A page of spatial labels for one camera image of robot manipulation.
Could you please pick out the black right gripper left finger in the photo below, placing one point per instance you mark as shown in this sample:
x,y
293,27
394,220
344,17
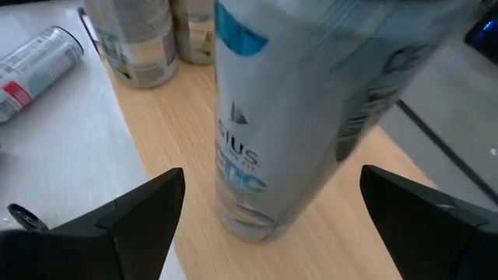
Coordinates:
x,y
97,253

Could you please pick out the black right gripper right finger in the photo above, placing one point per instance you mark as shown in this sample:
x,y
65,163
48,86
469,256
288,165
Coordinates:
x,y
428,241

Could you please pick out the white Celsius Arctic Vibe can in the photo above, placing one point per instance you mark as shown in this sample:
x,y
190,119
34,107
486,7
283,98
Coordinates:
x,y
280,116

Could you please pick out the Celsius can with red band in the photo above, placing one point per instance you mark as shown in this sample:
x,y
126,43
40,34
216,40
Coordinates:
x,y
39,66

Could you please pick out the white Celsius Tropical Vibe can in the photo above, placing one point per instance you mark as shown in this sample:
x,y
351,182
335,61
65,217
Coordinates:
x,y
136,46
194,35

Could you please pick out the white Celsius beverage can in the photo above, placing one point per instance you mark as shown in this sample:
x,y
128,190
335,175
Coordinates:
x,y
27,217

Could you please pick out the wooden tray board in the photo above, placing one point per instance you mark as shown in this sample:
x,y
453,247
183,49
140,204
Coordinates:
x,y
175,124

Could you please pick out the computer tower with blue light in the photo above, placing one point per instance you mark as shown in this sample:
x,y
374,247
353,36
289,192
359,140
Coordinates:
x,y
484,37

